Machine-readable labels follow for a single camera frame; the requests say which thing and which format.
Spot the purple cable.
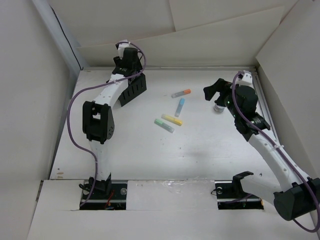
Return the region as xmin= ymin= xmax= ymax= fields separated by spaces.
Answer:
xmin=231 ymin=71 xmax=320 ymax=233
xmin=67 ymin=41 xmax=147 ymax=208

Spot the green capped highlighter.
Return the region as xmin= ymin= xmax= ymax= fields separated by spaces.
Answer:
xmin=154 ymin=118 xmax=175 ymax=133

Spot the blue capped highlighter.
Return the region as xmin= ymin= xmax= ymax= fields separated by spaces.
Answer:
xmin=174 ymin=98 xmax=185 ymax=118

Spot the yellow highlighter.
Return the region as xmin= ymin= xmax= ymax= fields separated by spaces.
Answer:
xmin=161 ymin=114 xmax=183 ymax=126

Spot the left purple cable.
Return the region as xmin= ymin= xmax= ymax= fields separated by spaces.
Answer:
xmin=67 ymin=41 xmax=147 ymax=208

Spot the black slotted organizer box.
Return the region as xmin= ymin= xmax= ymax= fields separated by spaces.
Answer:
xmin=118 ymin=73 xmax=147 ymax=107

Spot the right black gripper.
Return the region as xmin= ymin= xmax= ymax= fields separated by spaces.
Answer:
xmin=203 ymin=78 xmax=241 ymax=119

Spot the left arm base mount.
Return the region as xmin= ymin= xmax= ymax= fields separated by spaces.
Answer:
xmin=79 ymin=175 xmax=128 ymax=211

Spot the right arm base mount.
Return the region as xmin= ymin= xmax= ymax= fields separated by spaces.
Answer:
xmin=210 ymin=171 xmax=264 ymax=210

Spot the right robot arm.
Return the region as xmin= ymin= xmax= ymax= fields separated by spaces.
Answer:
xmin=203 ymin=78 xmax=320 ymax=221

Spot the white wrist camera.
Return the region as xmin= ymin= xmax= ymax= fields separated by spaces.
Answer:
xmin=237 ymin=70 xmax=253 ymax=87
xmin=115 ymin=40 xmax=131 ymax=59

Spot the orange capped highlighter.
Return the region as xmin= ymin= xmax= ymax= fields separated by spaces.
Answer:
xmin=171 ymin=89 xmax=191 ymax=99

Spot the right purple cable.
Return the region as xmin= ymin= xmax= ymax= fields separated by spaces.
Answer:
xmin=231 ymin=71 xmax=320 ymax=233

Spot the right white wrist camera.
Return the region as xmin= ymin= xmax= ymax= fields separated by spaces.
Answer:
xmin=237 ymin=70 xmax=253 ymax=87

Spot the round tape roll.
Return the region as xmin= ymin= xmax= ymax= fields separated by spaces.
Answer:
xmin=213 ymin=104 xmax=225 ymax=114

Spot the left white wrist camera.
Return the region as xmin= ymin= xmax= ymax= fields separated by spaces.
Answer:
xmin=115 ymin=40 xmax=131 ymax=59

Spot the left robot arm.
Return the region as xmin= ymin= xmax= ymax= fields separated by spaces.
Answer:
xmin=82 ymin=46 xmax=147 ymax=167

